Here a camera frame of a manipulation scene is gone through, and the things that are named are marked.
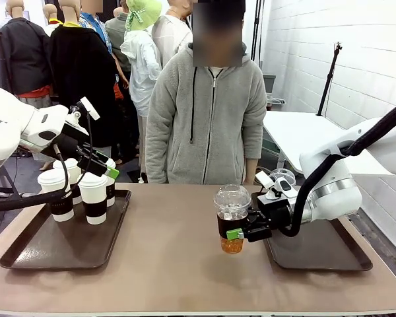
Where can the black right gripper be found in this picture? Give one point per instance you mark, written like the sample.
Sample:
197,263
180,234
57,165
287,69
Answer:
277,209

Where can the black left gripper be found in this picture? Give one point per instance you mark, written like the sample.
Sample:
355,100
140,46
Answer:
69,138

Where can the white paper cup black sleeve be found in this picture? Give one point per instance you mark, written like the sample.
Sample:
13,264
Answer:
94,193
74,170
111,195
51,180

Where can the clear iced coffee cup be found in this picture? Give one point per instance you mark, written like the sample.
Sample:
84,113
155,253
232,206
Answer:
231,204
285,175

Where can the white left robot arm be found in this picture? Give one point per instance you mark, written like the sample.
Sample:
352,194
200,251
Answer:
6,132

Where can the person's right forearm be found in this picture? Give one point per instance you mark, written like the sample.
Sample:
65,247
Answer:
158,158

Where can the person's left forearm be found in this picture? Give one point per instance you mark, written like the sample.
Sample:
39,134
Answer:
249,170

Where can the brown plastic serving tray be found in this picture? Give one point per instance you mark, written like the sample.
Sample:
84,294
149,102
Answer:
69,247
316,257

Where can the mannequin in black garment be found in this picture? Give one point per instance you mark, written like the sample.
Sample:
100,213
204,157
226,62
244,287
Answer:
82,72

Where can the white background table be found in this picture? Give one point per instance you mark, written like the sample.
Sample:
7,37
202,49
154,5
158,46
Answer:
293,135

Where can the person in grey hoodie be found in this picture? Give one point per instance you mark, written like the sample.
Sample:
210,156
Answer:
217,132

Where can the mannequin in white jacket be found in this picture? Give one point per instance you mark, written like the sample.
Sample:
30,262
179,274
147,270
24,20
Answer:
140,66

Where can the clear plastic items pile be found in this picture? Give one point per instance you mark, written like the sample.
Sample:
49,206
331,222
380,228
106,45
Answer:
275,100

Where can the mannequin in olive shirt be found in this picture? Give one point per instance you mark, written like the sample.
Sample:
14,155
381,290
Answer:
117,36

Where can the mannequin in dark grey jacket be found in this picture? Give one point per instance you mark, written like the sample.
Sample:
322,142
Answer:
23,56

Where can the person in blue patterned shirt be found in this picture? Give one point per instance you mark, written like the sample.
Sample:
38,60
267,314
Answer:
95,26

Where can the grey plastic bin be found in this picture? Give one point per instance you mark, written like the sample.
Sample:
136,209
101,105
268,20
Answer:
270,82

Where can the mannequin in white shirt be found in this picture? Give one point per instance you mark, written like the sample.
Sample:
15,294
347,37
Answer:
171,36

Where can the mannequin with red yellow collar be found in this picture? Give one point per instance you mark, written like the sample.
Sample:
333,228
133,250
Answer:
51,20

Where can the green bucket hat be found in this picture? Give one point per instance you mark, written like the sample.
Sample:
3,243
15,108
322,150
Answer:
142,13

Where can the black tripod stand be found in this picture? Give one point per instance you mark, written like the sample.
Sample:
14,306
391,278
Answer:
328,79

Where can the black light stand poles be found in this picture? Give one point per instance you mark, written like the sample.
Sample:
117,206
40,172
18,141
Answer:
255,33

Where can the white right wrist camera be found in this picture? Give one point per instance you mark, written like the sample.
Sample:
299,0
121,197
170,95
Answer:
280,186

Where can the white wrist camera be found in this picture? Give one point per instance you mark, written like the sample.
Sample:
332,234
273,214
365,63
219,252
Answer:
280,186
89,108

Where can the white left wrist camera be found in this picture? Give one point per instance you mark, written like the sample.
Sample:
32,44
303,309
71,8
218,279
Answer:
89,108

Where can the black metal frame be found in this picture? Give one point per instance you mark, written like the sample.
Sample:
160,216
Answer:
6,185

